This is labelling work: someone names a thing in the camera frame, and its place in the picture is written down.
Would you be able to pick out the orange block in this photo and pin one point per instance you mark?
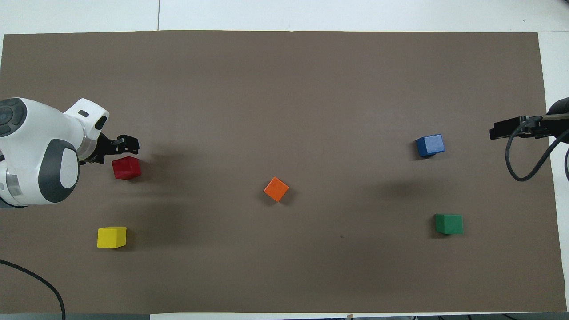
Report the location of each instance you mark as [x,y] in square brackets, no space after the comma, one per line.
[276,189]

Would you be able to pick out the red block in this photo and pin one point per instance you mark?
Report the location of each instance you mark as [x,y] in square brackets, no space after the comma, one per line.
[126,168]

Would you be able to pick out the green block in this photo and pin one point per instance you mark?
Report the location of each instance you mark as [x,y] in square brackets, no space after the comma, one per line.
[449,224]

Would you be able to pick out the yellow block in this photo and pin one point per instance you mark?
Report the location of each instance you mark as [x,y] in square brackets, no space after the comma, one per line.
[111,237]

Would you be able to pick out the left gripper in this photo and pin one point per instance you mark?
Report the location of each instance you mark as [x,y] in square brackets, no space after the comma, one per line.
[105,146]

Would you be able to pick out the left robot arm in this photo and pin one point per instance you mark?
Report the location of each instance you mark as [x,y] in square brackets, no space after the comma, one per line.
[31,146]

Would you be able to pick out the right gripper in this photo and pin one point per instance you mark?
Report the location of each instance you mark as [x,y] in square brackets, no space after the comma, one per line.
[558,124]

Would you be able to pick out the blue block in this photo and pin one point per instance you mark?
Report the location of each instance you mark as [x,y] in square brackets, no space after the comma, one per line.
[430,145]

